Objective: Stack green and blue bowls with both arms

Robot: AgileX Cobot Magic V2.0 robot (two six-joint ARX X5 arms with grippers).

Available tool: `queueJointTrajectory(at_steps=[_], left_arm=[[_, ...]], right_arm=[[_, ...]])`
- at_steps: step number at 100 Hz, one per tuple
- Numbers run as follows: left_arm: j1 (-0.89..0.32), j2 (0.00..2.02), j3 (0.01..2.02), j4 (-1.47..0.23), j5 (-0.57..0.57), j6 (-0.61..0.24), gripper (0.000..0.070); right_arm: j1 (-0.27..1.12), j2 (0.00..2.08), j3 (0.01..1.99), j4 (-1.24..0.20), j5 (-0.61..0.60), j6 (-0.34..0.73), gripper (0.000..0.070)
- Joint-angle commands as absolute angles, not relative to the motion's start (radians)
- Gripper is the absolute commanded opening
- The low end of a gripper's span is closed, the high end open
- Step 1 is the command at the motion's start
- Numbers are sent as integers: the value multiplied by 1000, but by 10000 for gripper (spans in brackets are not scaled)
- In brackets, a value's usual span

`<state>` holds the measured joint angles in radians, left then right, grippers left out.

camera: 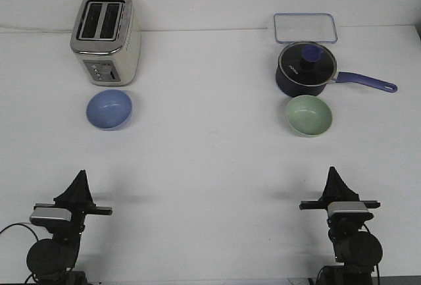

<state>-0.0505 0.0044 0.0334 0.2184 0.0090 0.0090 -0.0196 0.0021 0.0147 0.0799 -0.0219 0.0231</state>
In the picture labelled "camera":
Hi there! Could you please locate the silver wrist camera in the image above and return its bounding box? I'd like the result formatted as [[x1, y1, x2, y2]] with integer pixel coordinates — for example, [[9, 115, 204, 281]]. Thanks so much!
[[30, 207, 72, 227], [327, 201, 369, 217]]

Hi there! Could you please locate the clear blue-rimmed container lid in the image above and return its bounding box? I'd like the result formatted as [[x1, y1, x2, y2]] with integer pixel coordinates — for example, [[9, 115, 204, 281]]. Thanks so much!
[[273, 13, 337, 43]]

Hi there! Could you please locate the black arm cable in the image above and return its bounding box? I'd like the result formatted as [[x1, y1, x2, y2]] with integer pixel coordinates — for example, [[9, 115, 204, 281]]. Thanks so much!
[[0, 222, 42, 243]]

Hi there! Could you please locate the silver two-slot toaster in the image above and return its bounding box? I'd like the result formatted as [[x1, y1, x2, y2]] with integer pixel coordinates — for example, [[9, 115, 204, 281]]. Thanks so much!
[[70, 0, 141, 87]]

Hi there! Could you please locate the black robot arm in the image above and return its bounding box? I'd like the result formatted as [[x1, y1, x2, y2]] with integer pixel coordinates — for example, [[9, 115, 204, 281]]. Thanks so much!
[[26, 170, 112, 284], [299, 167, 383, 284]]

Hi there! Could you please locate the blue bowl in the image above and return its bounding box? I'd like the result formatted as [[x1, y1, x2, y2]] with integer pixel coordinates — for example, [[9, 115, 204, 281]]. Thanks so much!
[[86, 89, 133, 130]]

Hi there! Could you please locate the dark blue saucepan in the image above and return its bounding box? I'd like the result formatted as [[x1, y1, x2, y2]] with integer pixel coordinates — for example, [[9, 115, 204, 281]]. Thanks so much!
[[275, 69, 398, 97]]

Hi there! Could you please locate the glass pot lid blue knob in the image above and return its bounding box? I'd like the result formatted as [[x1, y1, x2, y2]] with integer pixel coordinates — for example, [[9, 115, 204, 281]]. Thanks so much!
[[278, 41, 337, 86]]

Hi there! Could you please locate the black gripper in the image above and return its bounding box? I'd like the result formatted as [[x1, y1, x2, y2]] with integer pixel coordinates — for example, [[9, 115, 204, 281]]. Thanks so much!
[[34, 170, 112, 242], [299, 167, 381, 242]]

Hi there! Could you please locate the green bowl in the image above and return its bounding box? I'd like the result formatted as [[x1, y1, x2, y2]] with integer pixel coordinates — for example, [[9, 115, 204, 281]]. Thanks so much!
[[285, 95, 333, 137]]

